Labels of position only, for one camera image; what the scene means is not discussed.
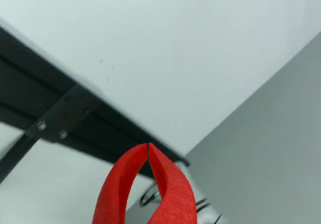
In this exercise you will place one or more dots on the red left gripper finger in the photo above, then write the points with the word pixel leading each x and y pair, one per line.
pixel 113 191

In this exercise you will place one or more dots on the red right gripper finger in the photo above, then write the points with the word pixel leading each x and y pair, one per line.
pixel 178 199

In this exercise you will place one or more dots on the black mounting plate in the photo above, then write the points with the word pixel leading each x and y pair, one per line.
pixel 67 111

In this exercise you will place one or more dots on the black metal stand frame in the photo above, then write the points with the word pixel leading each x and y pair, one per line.
pixel 12 158

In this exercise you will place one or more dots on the black aluminium rail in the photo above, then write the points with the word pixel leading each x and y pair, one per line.
pixel 37 91

